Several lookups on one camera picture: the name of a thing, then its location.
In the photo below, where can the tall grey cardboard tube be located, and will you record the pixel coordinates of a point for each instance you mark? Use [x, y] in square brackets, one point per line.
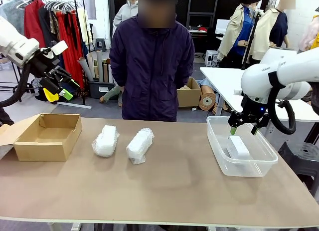
[99, 66]

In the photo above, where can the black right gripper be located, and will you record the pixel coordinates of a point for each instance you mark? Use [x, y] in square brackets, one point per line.
[253, 108]

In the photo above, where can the grey fuzzy coat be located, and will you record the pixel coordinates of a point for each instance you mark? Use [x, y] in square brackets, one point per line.
[16, 16]

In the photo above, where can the grey leaning cardboard tube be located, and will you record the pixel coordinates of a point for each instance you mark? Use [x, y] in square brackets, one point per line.
[86, 70]

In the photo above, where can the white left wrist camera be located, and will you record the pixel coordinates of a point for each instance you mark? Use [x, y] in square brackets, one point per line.
[59, 47]

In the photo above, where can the person in purple jacket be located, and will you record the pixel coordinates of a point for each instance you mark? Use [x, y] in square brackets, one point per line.
[152, 71]

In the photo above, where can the red coat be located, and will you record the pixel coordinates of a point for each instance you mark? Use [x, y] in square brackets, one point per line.
[32, 24]

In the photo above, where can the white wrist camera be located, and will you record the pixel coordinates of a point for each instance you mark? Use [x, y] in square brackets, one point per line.
[238, 92]
[59, 47]

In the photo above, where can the red dress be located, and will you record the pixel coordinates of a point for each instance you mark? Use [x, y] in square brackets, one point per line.
[68, 41]

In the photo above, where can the mannequin cream jacket navy top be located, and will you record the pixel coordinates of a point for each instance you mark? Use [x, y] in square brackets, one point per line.
[264, 29]

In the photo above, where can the white table frame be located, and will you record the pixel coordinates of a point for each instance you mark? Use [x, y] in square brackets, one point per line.
[76, 226]

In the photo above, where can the cream cardboard tube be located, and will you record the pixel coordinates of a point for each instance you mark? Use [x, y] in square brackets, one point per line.
[91, 66]

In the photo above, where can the small red object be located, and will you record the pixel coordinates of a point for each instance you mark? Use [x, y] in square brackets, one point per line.
[203, 29]

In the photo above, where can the black plastic stool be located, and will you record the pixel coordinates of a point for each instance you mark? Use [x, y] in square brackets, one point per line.
[299, 161]

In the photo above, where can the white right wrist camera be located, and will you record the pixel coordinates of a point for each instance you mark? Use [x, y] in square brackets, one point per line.
[238, 92]

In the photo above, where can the white monitor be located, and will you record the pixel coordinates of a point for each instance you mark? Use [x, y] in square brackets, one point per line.
[221, 26]

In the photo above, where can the black diagonal stand leg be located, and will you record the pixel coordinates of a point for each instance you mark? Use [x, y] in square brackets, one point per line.
[312, 133]

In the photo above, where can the yellow floor object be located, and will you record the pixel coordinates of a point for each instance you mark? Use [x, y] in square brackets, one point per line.
[51, 97]

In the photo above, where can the black tripod stand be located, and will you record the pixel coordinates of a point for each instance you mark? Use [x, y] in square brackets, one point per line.
[258, 14]

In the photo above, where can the mannequin beige jacket blue shirt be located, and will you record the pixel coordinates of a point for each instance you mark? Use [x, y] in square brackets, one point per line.
[234, 31]

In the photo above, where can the brown kraft paper roll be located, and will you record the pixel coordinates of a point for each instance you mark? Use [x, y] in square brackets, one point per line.
[207, 100]

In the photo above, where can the white computer tower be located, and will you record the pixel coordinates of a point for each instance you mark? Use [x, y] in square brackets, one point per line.
[210, 57]

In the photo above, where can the small grey stool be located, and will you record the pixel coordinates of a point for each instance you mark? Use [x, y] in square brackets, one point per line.
[100, 42]

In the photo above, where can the white background table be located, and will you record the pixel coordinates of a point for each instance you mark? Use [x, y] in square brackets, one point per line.
[224, 83]

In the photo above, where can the cream hanging garment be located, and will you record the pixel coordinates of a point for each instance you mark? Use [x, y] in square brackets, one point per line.
[83, 26]

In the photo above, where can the white rectangular power strip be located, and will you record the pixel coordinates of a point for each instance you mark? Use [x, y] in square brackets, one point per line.
[238, 147]

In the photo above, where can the black metal clothes rack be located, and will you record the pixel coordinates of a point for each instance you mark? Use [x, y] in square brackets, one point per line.
[74, 105]

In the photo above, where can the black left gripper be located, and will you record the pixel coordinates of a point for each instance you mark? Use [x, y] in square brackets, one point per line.
[46, 66]

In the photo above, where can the yellow garment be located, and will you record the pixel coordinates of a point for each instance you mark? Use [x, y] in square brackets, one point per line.
[317, 41]

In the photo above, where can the black storage bin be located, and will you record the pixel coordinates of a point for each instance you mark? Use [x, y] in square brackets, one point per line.
[96, 90]

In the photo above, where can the black hanging garment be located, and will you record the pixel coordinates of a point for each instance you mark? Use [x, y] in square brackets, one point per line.
[47, 26]

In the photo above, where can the mannequin pink top grey skirt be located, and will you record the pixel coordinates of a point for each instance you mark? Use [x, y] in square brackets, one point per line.
[309, 34]

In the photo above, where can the person in grey hoodie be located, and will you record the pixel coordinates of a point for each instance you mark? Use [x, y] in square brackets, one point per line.
[124, 14]

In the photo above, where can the brown cardboard tube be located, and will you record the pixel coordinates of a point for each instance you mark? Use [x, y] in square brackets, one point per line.
[105, 73]

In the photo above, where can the open brown cardboard box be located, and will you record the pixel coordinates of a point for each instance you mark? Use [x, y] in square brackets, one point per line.
[40, 151]

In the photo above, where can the cardboard box with open flaps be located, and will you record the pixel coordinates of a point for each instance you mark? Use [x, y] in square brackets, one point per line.
[188, 98]

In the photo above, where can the clear plastic container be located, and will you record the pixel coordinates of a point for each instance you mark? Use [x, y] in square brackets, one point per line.
[249, 168]

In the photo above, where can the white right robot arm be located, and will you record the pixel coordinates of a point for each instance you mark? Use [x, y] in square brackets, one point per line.
[259, 78]

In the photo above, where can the person in dark clothes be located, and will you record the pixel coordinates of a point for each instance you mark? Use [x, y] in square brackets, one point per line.
[5, 117]

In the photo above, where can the floor mannequin in green top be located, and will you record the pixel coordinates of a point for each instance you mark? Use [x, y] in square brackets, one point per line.
[112, 93]

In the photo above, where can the bubble-wrapped white clock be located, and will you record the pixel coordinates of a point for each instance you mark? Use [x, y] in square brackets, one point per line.
[139, 146]
[106, 141]

